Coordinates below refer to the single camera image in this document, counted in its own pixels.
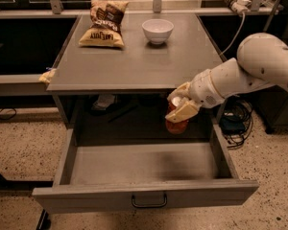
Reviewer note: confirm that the white ceramic bowl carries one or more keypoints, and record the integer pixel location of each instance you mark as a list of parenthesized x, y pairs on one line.
[(157, 31)]

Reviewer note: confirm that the black drawer handle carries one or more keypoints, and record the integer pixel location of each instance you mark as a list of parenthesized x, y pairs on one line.
[(149, 201)]

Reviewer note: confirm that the white power strip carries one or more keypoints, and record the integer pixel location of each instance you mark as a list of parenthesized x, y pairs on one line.
[(238, 6)]

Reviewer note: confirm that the grey cabinet with top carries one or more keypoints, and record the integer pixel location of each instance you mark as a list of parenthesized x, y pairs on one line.
[(139, 66)]

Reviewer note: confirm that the red coke can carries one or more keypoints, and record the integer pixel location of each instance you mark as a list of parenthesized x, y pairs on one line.
[(177, 128)]

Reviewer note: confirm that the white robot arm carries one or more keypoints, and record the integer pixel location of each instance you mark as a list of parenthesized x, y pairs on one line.
[(261, 62)]

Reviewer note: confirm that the yellow brown chip bag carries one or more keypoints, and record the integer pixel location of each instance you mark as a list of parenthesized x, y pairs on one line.
[(105, 30)]

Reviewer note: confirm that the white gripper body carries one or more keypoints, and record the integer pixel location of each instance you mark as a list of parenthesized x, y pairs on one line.
[(202, 89)]

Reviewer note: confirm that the grey open top drawer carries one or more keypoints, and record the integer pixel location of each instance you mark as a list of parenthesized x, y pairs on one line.
[(97, 175)]

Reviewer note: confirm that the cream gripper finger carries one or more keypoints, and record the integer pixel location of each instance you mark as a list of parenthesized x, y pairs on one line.
[(180, 94), (183, 112)]

